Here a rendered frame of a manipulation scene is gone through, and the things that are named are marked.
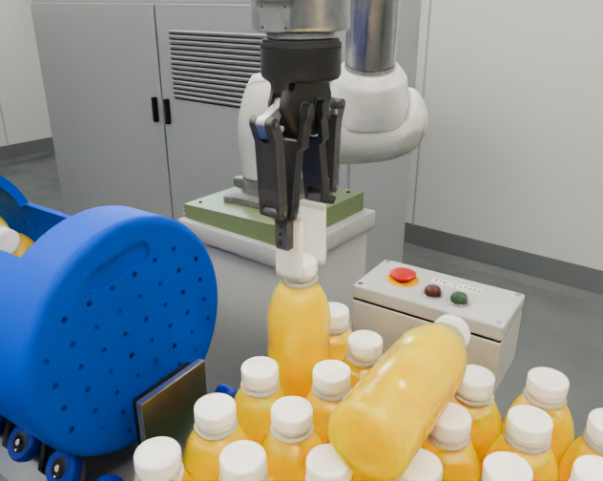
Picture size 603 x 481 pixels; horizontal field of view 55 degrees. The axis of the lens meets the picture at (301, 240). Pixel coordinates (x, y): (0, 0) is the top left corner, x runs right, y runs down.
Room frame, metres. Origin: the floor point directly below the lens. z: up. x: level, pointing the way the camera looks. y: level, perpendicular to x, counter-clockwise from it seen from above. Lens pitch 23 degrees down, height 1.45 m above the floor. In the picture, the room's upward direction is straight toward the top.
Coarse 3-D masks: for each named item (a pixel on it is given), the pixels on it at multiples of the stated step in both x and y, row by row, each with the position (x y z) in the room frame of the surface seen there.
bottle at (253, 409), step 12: (240, 384) 0.50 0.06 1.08; (240, 396) 0.49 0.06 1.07; (252, 396) 0.48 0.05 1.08; (264, 396) 0.48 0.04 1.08; (276, 396) 0.49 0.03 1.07; (240, 408) 0.48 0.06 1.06; (252, 408) 0.48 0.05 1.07; (264, 408) 0.48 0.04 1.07; (240, 420) 0.48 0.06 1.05; (252, 420) 0.47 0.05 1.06; (264, 420) 0.47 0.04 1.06; (252, 432) 0.47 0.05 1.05; (264, 432) 0.47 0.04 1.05
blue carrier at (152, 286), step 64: (0, 192) 0.90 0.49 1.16; (0, 256) 0.55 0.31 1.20; (64, 256) 0.52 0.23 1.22; (128, 256) 0.58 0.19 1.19; (192, 256) 0.65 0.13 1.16; (0, 320) 0.50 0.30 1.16; (64, 320) 0.51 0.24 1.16; (128, 320) 0.56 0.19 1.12; (192, 320) 0.65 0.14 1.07; (0, 384) 0.48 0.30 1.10; (64, 384) 0.49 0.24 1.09; (128, 384) 0.55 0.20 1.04; (64, 448) 0.48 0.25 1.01
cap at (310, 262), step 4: (304, 256) 0.57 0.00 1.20; (308, 256) 0.57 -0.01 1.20; (312, 256) 0.57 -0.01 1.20; (304, 260) 0.56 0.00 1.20; (308, 260) 0.56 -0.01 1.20; (312, 260) 0.56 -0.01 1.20; (316, 260) 0.56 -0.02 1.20; (304, 264) 0.55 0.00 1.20; (308, 264) 0.55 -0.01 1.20; (312, 264) 0.55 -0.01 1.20; (316, 264) 0.55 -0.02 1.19; (304, 268) 0.54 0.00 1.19; (308, 268) 0.55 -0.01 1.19; (312, 268) 0.55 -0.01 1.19; (316, 268) 0.56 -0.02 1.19; (304, 272) 0.54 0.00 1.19; (308, 272) 0.55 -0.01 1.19; (312, 272) 0.55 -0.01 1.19; (316, 272) 0.56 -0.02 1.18; (304, 276) 0.54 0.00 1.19; (308, 276) 0.55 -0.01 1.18; (312, 276) 0.55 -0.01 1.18; (288, 280) 0.55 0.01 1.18; (292, 280) 0.55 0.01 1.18; (304, 280) 0.54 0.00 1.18; (308, 280) 0.55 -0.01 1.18
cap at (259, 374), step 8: (248, 360) 0.51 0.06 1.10; (256, 360) 0.51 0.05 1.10; (264, 360) 0.51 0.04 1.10; (272, 360) 0.51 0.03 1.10; (240, 368) 0.50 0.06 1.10; (248, 368) 0.50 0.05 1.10; (256, 368) 0.50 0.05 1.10; (264, 368) 0.50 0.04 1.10; (272, 368) 0.50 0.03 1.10; (248, 376) 0.49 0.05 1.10; (256, 376) 0.48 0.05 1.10; (264, 376) 0.49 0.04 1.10; (272, 376) 0.49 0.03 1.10; (248, 384) 0.49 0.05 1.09; (256, 384) 0.48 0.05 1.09; (264, 384) 0.48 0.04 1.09; (272, 384) 0.49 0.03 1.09
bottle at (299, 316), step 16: (288, 288) 0.55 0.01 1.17; (304, 288) 0.55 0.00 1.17; (320, 288) 0.56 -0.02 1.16; (272, 304) 0.55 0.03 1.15; (288, 304) 0.54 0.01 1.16; (304, 304) 0.54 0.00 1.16; (320, 304) 0.54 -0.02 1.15; (272, 320) 0.54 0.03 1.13; (288, 320) 0.53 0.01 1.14; (304, 320) 0.53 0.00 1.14; (320, 320) 0.54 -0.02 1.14; (272, 336) 0.54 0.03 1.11; (288, 336) 0.53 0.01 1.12; (304, 336) 0.53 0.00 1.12; (320, 336) 0.54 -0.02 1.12; (272, 352) 0.54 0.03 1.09; (288, 352) 0.53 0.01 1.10; (304, 352) 0.53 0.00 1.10; (320, 352) 0.54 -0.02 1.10; (288, 368) 0.53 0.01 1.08; (304, 368) 0.53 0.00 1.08; (288, 384) 0.53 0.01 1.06; (304, 384) 0.53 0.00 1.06
